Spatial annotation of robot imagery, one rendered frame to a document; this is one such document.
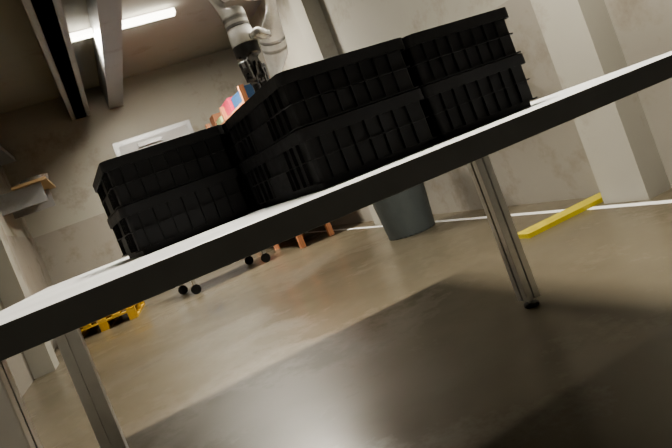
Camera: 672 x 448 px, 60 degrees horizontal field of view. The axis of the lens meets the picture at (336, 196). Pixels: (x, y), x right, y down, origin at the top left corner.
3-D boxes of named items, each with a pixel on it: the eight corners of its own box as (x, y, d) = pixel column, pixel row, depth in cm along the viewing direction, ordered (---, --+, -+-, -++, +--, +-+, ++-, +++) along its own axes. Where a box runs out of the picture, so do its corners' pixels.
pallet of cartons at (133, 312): (80, 330, 708) (68, 301, 706) (144, 303, 736) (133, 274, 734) (71, 345, 599) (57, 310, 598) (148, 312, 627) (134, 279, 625)
